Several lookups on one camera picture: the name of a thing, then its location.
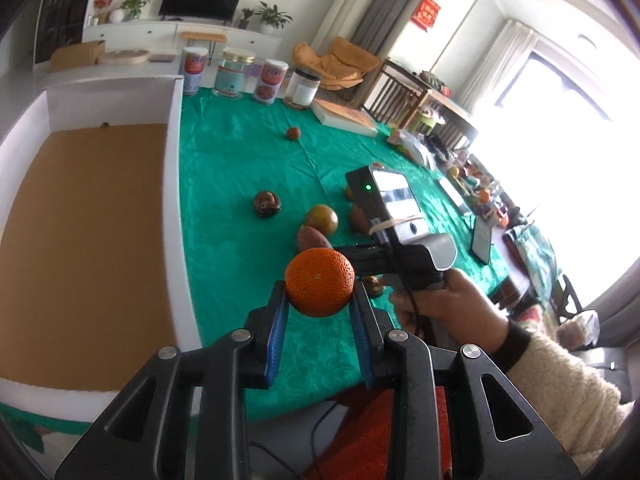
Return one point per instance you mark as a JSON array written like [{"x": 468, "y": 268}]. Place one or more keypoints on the wooden railing crib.
[{"x": 397, "y": 97}]

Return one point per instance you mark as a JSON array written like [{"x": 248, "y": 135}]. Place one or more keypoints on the black tablet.
[{"x": 481, "y": 240}]

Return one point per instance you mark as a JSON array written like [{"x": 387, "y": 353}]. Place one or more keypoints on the wooden stool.
[{"x": 211, "y": 39}]

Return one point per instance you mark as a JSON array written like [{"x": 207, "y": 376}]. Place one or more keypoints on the red cushion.
[{"x": 361, "y": 445}]

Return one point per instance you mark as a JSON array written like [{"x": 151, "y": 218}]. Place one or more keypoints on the teal-label glass jar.
[{"x": 231, "y": 70}]

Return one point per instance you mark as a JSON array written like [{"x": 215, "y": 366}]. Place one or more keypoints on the red-label can with food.
[{"x": 269, "y": 81}]

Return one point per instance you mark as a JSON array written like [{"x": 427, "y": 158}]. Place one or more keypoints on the small brown-red fruit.
[{"x": 293, "y": 133}]

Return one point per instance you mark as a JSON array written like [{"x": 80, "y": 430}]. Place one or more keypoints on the brown cardboard box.
[{"x": 76, "y": 56}]

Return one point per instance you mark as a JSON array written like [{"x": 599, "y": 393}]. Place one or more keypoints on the large orange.
[{"x": 319, "y": 282}]

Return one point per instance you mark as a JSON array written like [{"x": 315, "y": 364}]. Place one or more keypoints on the purple sweet potato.
[{"x": 308, "y": 237}]

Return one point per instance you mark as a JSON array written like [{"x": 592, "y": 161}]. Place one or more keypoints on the black-lid white jar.
[{"x": 302, "y": 88}]

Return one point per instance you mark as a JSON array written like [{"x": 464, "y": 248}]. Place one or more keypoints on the right hand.
[{"x": 464, "y": 310}]

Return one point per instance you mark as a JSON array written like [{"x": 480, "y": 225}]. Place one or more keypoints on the white tv cabinet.
[{"x": 166, "y": 37}]

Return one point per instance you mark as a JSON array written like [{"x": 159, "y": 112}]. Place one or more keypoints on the white cardboard box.
[{"x": 93, "y": 272}]

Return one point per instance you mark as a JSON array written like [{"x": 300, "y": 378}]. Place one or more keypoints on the white flat book box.
[{"x": 344, "y": 118}]

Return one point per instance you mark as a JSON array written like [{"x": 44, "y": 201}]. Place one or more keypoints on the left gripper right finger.
[{"x": 377, "y": 357}]

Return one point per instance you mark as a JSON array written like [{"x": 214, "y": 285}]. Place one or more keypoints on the orange lounge chair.
[{"x": 343, "y": 67}]

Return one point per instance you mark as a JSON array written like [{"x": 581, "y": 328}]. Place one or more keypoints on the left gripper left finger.
[{"x": 267, "y": 327}]

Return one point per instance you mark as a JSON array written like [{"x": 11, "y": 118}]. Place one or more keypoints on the red apple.
[{"x": 358, "y": 220}]

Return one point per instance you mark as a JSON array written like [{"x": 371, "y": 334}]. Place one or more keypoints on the red-label white can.
[{"x": 193, "y": 63}]

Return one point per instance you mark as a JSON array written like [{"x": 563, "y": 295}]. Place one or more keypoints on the green-yellow round fruit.
[{"x": 323, "y": 218}]

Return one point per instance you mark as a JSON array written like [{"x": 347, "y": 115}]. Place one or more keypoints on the dark brown passion fruit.
[{"x": 266, "y": 204}]

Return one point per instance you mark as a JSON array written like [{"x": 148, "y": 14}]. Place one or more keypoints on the right forearm cream sleeve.
[{"x": 582, "y": 409}]

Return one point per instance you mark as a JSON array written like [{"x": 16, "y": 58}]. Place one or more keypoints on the potted green plant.
[{"x": 271, "y": 18}]

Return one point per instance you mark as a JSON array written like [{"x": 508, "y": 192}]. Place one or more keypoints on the black bookshelf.
[{"x": 60, "y": 24}]

